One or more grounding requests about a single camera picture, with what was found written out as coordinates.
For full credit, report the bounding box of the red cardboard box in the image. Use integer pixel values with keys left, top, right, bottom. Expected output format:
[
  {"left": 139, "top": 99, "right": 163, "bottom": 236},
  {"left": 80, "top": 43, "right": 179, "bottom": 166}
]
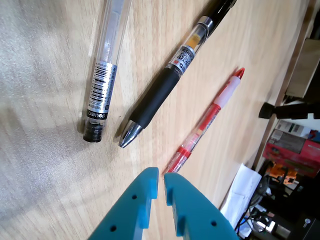
[{"left": 262, "top": 128, "right": 320, "bottom": 179}]

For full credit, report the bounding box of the black cable bundle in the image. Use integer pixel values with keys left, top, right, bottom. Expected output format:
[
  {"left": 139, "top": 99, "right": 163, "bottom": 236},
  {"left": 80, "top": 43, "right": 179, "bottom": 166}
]
[{"left": 233, "top": 174, "right": 270, "bottom": 240}]

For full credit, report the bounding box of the white green small box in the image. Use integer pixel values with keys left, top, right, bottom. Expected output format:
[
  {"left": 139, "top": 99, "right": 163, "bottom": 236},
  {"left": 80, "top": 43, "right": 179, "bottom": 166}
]
[{"left": 274, "top": 119, "right": 307, "bottom": 138}]

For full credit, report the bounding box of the orange black object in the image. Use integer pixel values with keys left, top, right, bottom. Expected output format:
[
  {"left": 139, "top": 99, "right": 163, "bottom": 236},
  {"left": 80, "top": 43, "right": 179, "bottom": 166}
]
[{"left": 265, "top": 162, "right": 302, "bottom": 187}]

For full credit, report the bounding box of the black clamp stand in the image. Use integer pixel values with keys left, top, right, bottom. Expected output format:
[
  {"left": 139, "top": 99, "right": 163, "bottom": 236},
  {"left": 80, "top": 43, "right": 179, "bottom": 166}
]
[{"left": 258, "top": 101, "right": 320, "bottom": 121}]

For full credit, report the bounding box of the light wooden board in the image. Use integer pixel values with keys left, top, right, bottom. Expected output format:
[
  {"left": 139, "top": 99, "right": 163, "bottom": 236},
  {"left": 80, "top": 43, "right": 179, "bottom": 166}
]
[{"left": 284, "top": 37, "right": 320, "bottom": 101}]

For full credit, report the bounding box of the black retractable pen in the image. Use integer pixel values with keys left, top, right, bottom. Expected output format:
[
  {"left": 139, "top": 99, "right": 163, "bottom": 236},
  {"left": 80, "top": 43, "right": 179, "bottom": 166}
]
[{"left": 117, "top": 0, "right": 238, "bottom": 149}]

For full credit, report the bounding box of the white paper sheet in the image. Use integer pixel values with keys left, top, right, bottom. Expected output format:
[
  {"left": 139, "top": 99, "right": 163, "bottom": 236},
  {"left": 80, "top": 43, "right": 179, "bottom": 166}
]
[{"left": 219, "top": 162, "right": 263, "bottom": 230}]

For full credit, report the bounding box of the red pen white grip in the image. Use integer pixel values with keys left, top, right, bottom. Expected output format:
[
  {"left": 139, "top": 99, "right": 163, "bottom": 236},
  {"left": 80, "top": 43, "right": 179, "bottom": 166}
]
[{"left": 164, "top": 66, "right": 246, "bottom": 175}]

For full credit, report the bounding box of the black device with logo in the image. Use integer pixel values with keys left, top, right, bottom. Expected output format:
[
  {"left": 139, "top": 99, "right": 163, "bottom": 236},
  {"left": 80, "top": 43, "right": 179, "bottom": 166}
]
[{"left": 296, "top": 213, "right": 320, "bottom": 240}]

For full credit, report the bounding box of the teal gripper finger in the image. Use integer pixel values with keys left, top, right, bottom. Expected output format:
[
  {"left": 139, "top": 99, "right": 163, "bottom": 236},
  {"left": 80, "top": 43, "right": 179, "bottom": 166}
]
[
  {"left": 87, "top": 166, "right": 160, "bottom": 240},
  {"left": 163, "top": 172, "right": 241, "bottom": 240}
]

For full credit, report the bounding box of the small blue object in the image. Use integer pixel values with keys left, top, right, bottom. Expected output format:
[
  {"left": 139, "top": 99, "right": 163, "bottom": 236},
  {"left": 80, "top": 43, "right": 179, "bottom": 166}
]
[{"left": 307, "top": 129, "right": 320, "bottom": 142}]

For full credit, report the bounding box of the clear gel pen black cap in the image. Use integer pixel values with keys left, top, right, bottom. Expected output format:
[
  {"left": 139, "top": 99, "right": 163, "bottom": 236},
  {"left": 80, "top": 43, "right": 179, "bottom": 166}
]
[{"left": 82, "top": 0, "right": 133, "bottom": 143}]

